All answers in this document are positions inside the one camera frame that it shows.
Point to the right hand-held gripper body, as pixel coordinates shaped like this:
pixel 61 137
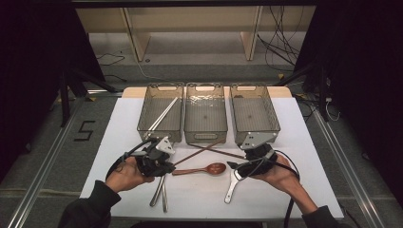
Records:
pixel 258 161

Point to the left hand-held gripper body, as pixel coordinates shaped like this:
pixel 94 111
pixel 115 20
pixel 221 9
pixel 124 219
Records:
pixel 155 161

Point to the brown wooden spoon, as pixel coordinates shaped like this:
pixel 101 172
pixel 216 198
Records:
pixel 215 168

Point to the brown wooden chopstick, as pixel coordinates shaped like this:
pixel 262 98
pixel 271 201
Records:
pixel 218 152
pixel 199 152

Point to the white ceramic spoon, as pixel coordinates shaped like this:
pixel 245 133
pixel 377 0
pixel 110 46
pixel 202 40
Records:
pixel 230 190

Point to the steel table knife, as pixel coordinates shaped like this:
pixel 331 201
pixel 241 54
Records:
pixel 156 194

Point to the steel fork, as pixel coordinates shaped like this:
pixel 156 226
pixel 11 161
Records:
pixel 164 199

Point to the smoky clear plastic bin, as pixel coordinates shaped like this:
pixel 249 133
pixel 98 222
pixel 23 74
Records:
pixel 205 117
pixel 253 110
pixel 152 104

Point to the person's right hand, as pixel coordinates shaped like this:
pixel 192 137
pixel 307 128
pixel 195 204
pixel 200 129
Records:
pixel 282 175

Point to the person's left hand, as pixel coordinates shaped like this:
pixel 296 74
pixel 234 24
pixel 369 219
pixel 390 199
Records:
pixel 125 174

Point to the black metal stand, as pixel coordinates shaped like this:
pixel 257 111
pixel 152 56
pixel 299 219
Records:
pixel 322 95
pixel 65 101

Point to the dark curtain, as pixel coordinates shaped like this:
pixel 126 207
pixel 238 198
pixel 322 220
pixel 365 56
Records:
pixel 364 79
pixel 31 79

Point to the light wooden desk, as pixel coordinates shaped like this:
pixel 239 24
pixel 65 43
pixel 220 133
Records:
pixel 190 19

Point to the aluminium floor rail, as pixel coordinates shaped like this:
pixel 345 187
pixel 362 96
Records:
pixel 41 180
pixel 348 177

